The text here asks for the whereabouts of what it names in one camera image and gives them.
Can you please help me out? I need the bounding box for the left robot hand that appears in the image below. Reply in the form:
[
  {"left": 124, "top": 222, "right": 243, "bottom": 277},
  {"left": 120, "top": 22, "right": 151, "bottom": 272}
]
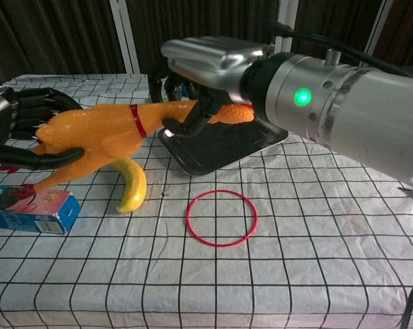
[{"left": 0, "top": 86, "right": 84, "bottom": 171}]

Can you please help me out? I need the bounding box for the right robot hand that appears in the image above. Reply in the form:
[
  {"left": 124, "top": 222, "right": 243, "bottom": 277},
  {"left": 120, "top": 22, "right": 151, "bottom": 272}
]
[{"left": 147, "top": 36, "right": 274, "bottom": 136}]

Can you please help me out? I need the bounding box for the thin red ring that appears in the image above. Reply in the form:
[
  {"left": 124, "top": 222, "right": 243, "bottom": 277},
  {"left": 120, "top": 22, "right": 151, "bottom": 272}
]
[{"left": 185, "top": 189, "right": 259, "bottom": 247}]

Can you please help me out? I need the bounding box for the blue pink cookie box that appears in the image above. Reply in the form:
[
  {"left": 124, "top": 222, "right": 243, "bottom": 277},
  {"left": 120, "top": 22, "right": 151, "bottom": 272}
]
[{"left": 0, "top": 183, "right": 82, "bottom": 235}]

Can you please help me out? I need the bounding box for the white black checked tablecloth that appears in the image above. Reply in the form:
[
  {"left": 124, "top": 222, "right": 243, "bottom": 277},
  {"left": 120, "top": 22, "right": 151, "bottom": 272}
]
[{"left": 0, "top": 73, "right": 413, "bottom": 329}]

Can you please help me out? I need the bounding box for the thick black hanging cable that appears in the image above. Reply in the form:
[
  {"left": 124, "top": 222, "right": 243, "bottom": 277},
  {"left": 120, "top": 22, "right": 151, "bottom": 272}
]
[{"left": 399, "top": 269, "right": 413, "bottom": 329}]

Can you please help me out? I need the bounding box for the orange rubber chicken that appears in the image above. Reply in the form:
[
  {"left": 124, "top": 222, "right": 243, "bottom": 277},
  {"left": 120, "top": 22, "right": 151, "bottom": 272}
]
[{"left": 0, "top": 99, "right": 255, "bottom": 202}]

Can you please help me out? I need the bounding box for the yellow banana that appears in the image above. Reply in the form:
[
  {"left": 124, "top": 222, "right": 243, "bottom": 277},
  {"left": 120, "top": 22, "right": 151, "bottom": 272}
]
[{"left": 110, "top": 158, "right": 148, "bottom": 216}]

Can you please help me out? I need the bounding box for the white frame post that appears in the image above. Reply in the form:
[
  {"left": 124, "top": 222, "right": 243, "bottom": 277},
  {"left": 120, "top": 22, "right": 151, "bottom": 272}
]
[
  {"left": 362, "top": 0, "right": 395, "bottom": 68},
  {"left": 109, "top": 0, "right": 141, "bottom": 74},
  {"left": 274, "top": 0, "right": 298, "bottom": 55}
]

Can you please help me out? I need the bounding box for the stainless steel tray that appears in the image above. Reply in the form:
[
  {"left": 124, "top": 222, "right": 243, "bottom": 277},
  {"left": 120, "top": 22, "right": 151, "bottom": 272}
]
[{"left": 157, "top": 112, "right": 289, "bottom": 177}]

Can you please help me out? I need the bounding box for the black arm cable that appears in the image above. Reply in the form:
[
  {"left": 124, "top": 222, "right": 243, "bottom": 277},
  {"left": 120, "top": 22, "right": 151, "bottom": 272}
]
[{"left": 268, "top": 21, "right": 413, "bottom": 80}]

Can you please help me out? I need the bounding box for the dark curtain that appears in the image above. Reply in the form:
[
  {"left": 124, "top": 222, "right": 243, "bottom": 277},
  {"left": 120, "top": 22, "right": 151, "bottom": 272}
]
[{"left": 0, "top": 0, "right": 413, "bottom": 97}]

